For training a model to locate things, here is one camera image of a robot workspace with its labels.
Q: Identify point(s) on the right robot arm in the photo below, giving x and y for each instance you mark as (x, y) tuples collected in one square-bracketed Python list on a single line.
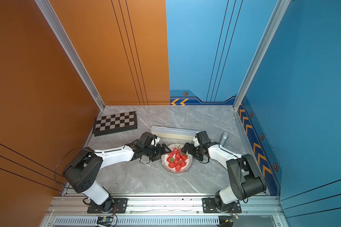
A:
[(245, 177)]

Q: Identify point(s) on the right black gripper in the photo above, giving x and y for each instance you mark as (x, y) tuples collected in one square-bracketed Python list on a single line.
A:
[(190, 151)]

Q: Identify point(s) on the right circuit board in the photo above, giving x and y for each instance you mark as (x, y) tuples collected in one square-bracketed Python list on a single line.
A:
[(231, 219)]

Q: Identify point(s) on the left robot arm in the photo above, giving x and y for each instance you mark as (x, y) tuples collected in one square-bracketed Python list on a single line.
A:
[(81, 173)]

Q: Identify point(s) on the red strawberries pile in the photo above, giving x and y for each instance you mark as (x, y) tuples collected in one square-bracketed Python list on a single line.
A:
[(176, 160)]

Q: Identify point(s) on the cream plastic wrap dispenser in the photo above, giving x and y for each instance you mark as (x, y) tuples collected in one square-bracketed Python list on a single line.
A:
[(174, 133)]

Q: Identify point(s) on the grey cylindrical marker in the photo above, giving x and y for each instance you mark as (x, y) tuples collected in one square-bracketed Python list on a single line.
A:
[(224, 138)]

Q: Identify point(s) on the left circuit board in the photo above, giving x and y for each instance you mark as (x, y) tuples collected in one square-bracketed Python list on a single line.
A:
[(105, 221)]

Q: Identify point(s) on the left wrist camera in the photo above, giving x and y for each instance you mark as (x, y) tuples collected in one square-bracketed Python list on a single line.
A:
[(155, 140)]

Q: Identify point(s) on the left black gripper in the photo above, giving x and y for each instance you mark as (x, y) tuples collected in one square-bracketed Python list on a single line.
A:
[(160, 152)]

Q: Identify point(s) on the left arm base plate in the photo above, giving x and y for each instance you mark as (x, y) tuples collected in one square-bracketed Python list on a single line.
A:
[(110, 206)]

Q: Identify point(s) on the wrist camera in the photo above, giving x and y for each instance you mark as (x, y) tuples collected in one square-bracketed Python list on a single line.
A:
[(196, 141), (155, 140)]

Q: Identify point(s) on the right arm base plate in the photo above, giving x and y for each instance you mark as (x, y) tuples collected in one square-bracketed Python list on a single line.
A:
[(215, 205)]

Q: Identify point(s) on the circuit board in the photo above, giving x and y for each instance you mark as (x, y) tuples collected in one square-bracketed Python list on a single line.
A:
[(231, 219), (105, 221)]

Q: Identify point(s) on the aluminium front rail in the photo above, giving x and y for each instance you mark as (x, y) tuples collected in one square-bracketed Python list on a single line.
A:
[(165, 210)]

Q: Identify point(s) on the black white chessboard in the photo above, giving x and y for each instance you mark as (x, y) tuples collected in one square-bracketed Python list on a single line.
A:
[(114, 123)]

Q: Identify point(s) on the striped ceramic plate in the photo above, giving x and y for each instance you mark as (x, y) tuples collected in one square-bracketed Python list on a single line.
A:
[(176, 160)]

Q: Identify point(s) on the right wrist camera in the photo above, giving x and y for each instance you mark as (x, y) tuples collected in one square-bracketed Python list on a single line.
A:
[(196, 141)]

